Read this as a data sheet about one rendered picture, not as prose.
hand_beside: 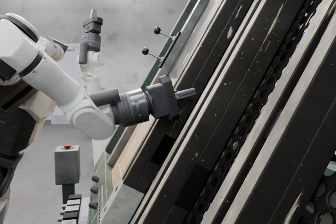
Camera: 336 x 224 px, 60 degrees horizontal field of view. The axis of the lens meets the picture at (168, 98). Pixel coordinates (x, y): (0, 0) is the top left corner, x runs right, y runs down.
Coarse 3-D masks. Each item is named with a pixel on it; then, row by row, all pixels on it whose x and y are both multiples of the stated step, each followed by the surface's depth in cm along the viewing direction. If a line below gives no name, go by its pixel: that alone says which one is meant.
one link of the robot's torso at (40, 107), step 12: (36, 96) 94; (24, 108) 93; (36, 108) 95; (48, 108) 100; (0, 120) 94; (12, 120) 94; (24, 120) 95; (36, 120) 98; (0, 132) 95; (12, 132) 95; (24, 132) 97; (36, 132) 103; (0, 144) 96; (12, 144) 96; (24, 144) 100
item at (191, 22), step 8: (200, 0) 143; (208, 0) 143; (200, 8) 143; (192, 16) 142; (184, 24) 146; (192, 24) 143; (184, 32) 142; (184, 40) 142; (176, 48) 142; (168, 56) 141; (176, 56) 142; (168, 64) 142; (160, 72) 141; (128, 128) 140; (128, 136) 140; (120, 144) 139; (112, 152) 142; (120, 152) 140; (112, 160) 139
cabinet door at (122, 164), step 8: (152, 120) 112; (136, 128) 131; (144, 128) 118; (136, 136) 123; (128, 144) 128; (136, 144) 116; (128, 152) 121; (120, 160) 126; (128, 160) 114; (120, 168) 119; (112, 176) 124; (120, 176) 111
